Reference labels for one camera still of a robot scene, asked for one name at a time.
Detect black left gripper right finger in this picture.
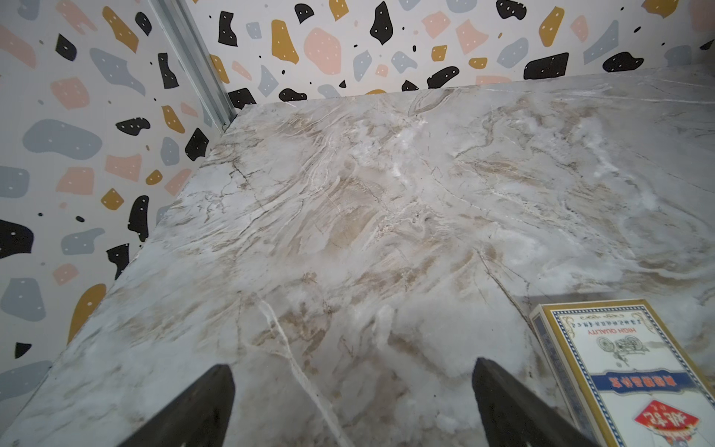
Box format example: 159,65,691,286
471,358,595,447

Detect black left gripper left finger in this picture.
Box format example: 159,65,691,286
121,364,236,447

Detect aluminium corner post left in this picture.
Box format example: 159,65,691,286
149,0,236,132

